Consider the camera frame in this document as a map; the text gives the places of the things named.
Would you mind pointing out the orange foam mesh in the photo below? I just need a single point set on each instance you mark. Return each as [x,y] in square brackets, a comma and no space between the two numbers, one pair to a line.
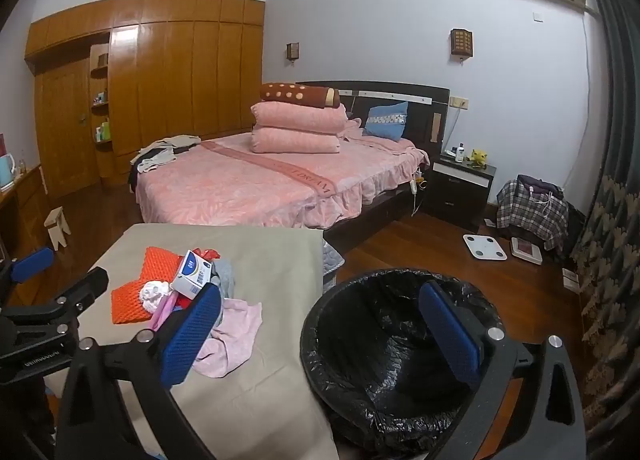
[132,297]

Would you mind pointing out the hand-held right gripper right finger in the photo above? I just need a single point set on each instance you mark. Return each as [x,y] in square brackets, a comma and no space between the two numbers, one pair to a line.
[450,335]

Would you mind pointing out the dark nightstand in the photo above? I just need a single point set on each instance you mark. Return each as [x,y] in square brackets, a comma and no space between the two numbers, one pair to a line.
[457,190]

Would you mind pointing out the light blue kettle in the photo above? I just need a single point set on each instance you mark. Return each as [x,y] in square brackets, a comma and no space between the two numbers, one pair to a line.
[6,171]

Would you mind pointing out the white crumpled tissue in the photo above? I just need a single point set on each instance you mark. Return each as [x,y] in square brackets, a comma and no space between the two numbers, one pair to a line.
[154,296]

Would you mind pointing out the grey sock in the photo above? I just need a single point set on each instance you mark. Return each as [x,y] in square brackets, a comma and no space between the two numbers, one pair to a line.
[225,276]

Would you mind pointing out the blue pillow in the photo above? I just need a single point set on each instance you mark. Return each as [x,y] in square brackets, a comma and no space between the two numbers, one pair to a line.
[387,121]

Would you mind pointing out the red sock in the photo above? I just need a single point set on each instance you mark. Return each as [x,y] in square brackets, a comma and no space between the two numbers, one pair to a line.
[209,253]

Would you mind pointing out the pink cloth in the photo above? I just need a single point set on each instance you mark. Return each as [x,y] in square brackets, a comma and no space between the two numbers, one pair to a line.
[235,335]

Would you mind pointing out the pink framed floor scale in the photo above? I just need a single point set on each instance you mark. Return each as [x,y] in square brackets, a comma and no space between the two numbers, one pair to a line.
[526,250]

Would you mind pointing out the pink pillow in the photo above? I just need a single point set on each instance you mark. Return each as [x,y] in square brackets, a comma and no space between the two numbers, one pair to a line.
[295,141]
[300,116]

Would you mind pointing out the large brown wall lamp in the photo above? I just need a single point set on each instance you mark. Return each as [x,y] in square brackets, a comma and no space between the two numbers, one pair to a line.
[461,43]

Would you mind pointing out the yellow plush toy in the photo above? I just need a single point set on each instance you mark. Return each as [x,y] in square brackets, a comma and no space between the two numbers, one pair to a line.
[478,158]

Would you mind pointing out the plaid bag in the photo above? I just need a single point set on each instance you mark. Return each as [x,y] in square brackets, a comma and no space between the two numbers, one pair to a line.
[530,210]

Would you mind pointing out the white cardboard box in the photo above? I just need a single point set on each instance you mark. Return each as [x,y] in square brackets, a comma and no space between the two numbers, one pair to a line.
[192,272]

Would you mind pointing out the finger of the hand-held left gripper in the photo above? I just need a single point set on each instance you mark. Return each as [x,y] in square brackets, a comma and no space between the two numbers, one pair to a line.
[75,295]
[32,264]

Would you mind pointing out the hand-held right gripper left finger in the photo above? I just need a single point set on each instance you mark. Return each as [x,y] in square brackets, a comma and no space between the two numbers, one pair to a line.
[190,337]

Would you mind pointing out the small brown wall lamp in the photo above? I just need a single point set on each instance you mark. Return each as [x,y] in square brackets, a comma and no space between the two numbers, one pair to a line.
[292,50]

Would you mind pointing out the pile of clothes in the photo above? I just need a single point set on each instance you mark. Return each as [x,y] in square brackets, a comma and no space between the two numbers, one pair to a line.
[162,153]

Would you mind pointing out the white lotion bottle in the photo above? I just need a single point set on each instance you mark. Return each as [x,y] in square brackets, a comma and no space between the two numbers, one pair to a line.
[460,153]

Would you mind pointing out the black bagged trash bin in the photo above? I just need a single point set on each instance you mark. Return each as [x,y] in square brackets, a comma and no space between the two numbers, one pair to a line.
[380,340]

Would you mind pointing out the brown dotted pillow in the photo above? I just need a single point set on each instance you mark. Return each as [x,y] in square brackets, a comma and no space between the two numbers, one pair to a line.
[295,93]

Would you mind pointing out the pink covered bed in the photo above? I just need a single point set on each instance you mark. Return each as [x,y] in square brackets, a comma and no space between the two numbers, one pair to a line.
[260,185]

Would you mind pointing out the beige wall socket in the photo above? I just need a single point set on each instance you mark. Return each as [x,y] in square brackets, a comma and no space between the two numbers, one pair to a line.
[459,102]

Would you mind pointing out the dark wooden headboard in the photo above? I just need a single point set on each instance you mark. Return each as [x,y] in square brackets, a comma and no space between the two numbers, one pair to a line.
[425,110]

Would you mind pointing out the white bathroom scale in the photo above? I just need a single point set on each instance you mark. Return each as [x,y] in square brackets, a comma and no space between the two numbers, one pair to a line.
[484,246]

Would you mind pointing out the wooden side desk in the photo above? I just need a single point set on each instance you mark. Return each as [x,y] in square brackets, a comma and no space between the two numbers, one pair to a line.
[27,205]

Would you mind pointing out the dark floral curtain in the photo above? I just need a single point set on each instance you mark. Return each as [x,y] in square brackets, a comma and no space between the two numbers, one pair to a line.
[610,220]

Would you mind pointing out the wooden wardrobe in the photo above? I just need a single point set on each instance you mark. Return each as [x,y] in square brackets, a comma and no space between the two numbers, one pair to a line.
[175,85]

